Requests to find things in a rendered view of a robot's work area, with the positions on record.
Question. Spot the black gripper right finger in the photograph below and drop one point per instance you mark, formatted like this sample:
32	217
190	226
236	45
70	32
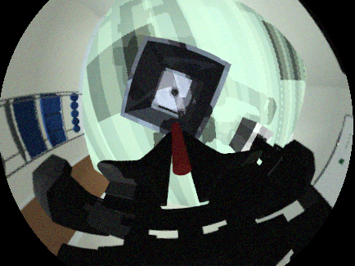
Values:
208	165

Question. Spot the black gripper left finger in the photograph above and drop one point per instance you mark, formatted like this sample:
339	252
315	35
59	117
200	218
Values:
153	169

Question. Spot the dark red peg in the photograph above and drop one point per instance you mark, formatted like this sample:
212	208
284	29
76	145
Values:
180	158

